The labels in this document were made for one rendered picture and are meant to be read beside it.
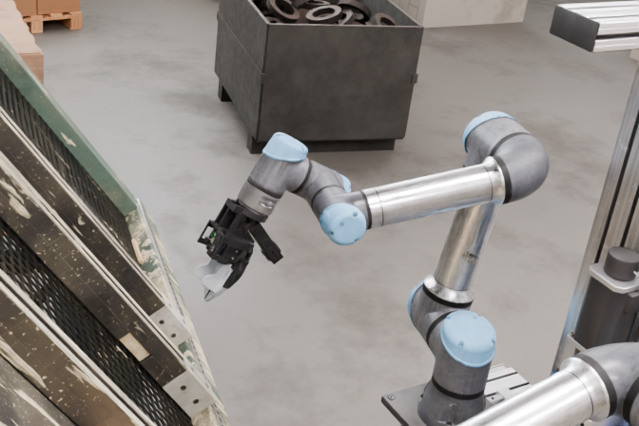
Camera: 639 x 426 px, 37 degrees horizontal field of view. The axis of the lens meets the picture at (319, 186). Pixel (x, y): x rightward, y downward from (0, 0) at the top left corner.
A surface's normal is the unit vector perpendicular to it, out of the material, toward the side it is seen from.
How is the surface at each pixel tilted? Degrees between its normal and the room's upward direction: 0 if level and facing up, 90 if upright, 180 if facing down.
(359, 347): 0
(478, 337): 7
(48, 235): 90
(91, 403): 90
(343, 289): 0
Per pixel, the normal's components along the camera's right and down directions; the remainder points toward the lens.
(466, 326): 0.15, -0.82
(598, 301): -0.86, 0.13
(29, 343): 0.33, 0.46
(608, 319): -0.25, 0.40
